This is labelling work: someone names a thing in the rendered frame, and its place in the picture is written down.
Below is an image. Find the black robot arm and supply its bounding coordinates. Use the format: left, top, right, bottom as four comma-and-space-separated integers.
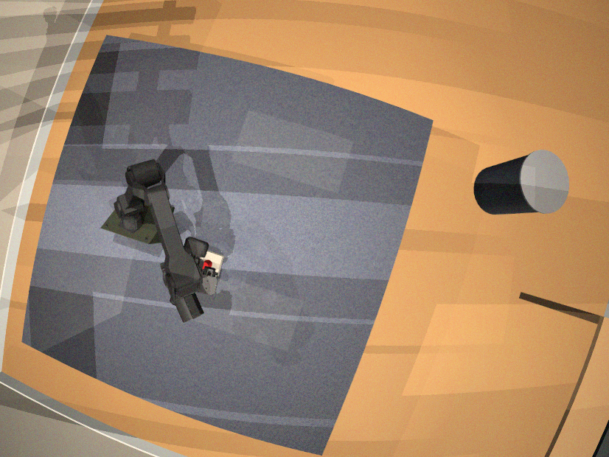
114, 159, 218, 322

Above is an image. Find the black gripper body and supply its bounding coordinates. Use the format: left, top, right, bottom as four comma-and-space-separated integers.
184, 237, 209, 264

